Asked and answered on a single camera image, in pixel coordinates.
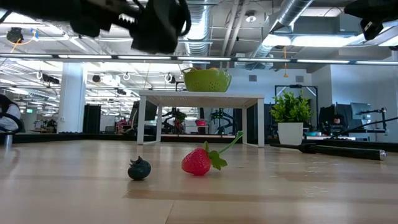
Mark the small green potted plant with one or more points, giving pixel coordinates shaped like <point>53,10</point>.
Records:
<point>290,118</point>

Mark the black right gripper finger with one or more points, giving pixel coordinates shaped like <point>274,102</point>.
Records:
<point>354,7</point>

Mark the grey monitor on arm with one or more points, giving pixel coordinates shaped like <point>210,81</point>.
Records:
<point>360,110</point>

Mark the red background container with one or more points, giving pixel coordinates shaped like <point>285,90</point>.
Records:
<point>200,122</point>

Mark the small dark blueberry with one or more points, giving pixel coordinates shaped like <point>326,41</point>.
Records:
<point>139,169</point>

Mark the black background robot arm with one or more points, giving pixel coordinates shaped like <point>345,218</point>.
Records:
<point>222,119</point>
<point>174,119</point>

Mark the black square stand frame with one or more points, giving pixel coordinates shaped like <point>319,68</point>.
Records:
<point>295,86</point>

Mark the red plastic strawberry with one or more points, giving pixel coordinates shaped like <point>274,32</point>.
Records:
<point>197,162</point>

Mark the black acoustic panel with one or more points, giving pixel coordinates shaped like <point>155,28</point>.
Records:
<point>326,115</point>

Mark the black wheel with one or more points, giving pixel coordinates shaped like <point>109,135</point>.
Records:
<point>18,123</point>

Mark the white perforated shelf riser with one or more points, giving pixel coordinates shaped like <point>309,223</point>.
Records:
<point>202,95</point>

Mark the person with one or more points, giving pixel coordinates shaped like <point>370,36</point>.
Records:
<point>9,110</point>
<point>338,122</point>

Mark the black curtain panel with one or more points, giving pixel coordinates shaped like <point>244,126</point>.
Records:
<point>92,118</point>

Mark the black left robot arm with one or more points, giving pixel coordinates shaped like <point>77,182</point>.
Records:
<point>46,9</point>

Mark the white round column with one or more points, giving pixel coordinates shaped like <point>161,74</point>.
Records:
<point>72,96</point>

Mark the silver ventilation duct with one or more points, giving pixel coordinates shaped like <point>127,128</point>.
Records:
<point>289,15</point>
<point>199,46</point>

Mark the long LED light bar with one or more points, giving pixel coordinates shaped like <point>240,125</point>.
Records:
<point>248,59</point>

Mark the black kitchen knife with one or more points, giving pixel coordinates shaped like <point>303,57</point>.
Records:
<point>342,151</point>

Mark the green colander bowl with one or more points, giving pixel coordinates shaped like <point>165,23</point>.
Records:
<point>206,81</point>

